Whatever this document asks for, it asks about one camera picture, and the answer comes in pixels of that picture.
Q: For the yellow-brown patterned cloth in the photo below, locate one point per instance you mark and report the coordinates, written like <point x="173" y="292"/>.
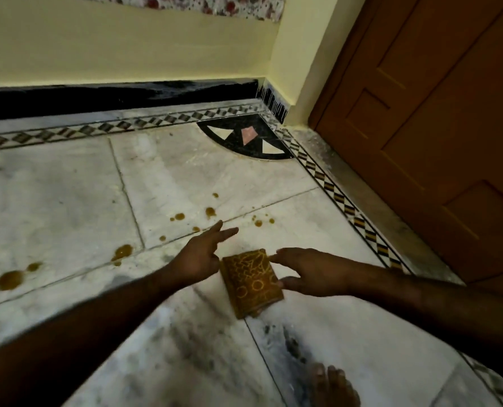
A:
<point x="251" y="288"/>

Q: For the person's right forearm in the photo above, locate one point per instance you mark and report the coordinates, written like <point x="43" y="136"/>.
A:
<point x="438" y="309"/>

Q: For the person's right hand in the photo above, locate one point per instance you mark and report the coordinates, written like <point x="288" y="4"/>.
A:
<point x="319" y="273"/>

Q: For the person's left forearm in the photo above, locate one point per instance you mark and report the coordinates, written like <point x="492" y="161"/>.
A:
<point x="73" y="343"/>

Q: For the person's left hand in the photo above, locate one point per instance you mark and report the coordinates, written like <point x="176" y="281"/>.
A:
<point x="196" y="260"/>

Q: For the black skirting board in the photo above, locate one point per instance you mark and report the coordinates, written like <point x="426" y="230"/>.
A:
<point x="86" y="99"/>

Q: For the red floral cover sheet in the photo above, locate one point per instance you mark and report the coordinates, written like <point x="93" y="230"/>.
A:
<point x="217" y="4"/>

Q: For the person's leg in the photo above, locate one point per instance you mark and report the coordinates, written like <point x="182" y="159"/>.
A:
<point x="332" y="389"/>

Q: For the brown wooden door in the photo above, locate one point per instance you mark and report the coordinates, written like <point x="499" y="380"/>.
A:
<point x="438" y="122"/>

